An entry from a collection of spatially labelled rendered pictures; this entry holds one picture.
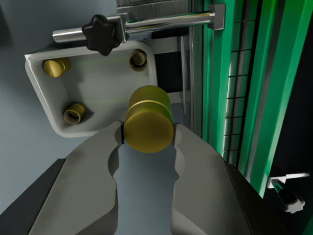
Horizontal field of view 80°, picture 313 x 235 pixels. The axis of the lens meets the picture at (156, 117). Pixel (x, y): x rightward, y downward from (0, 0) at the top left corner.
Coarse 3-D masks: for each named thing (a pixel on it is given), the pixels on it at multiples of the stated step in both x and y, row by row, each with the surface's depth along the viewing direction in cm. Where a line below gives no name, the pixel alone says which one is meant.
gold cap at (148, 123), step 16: (144, 96) 13; (160, 96) 14; (128, 112) 13; (144, 112) 11; (160, 112) 12; (128, 128) 12; (144, 128) 12; (160, 128) 12; (128, 144) 13; (144, 144) 13; (160, 144) 13
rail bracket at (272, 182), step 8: (272, 168) 30; (280, 168) 30; (272, 176) 29; (280, 176) 29; (288, 176) 30; (296, 176) 30; (304, 176) 30; (272, 184) 29; (280, 184) 28; (280, 192) 27; (288, 192) 26; (280, 200) 27; (288, 200) 26; (296, 200) 25; (288, 208) 26; (296, 208) 26
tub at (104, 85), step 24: (72, 48) 31; (120, 48) 31; (144, 48) 31; (72, 72) 40; (96, 72) 40; (120, 72) 40; (144, 72) 40; (48, 96) 36; (72, 96) 42; (96, 96) 43; (120, 96) 43; (96, 120) 42; (120, 120) 41
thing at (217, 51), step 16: (208, 0) 22; (224, 0) 17; (208, 32) 24; (224, 32) 18; (208, 48) 25; (224, 48) 19; (208, 64) 26; (224, 64) 20; (208, 80) 27; (224, 80) 21; (208, 96) 28; (224, 96) 22; (208, 112) 29; (224, 112) 23; (208, 128) 31; (224, 128) 24
